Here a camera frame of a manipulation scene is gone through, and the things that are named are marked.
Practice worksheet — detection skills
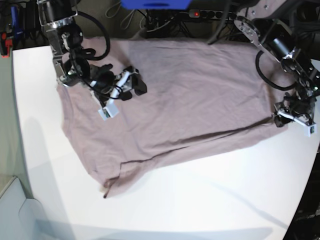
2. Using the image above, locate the black power strip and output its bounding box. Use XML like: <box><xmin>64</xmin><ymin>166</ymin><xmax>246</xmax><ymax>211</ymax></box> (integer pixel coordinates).
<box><xmin>188</xmin><ymin>9</ymin><xmax>223</xmax><ymax>20</ymax></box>

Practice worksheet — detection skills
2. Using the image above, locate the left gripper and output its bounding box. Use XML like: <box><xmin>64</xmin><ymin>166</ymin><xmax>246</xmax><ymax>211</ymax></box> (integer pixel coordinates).
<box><xmin>273</xmin><ymin>93</ymin><xmax>317</xmax><ymax>128</ymax></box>

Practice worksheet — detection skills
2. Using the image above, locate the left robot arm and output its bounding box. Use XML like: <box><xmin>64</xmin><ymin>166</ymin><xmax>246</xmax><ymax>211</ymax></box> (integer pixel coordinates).
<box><xmin>233</xmin><ymin>0</ymin><xmax>320</xmax><ymax>133</ymax></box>

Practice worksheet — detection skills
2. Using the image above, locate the mauve pink t-shirt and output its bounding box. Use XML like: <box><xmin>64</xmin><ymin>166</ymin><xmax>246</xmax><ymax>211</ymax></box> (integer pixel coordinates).
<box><xmin>57</xmin><ymin>39</ymin><xmax>285</xmax><ymax>198</ymax></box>

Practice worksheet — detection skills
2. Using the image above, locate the blue box at top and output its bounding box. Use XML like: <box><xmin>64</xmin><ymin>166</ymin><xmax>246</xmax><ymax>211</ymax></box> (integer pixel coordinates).
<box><xmin>121</xmin><ymin>0</ymin><xmax>191</xmax><ymax>10</ymax></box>

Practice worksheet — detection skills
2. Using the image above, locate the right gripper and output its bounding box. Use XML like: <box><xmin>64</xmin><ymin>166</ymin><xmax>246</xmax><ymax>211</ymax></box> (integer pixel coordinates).
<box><xmin>89</xmin><ymin>64</ymin><xmax>147</xmax><ymax>103</ymax></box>

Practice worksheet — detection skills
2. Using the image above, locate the red and black clamp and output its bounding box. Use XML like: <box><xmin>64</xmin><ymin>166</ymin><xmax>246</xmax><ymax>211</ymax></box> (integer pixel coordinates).
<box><xmin>0</xmin><ymin>31</ymin><xmax>13</xmax><ymax>58</ymax></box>

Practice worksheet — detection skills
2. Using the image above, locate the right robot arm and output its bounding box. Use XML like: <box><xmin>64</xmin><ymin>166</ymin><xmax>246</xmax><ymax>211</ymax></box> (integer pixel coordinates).
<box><xmin>37</xmin><ymin>0</ymin><xmax>148</xmax><ymax>107</ymax></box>

